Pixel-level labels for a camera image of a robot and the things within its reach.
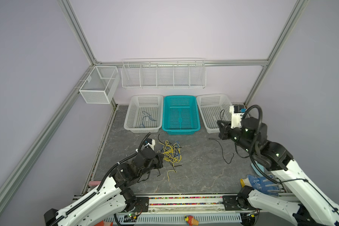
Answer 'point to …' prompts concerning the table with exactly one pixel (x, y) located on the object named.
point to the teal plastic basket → (181, 115)
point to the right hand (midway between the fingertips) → (218, 122)
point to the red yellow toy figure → (190, 221)
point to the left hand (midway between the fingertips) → (164, 158)
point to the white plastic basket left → (152, 104)
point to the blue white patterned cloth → (264, 185)
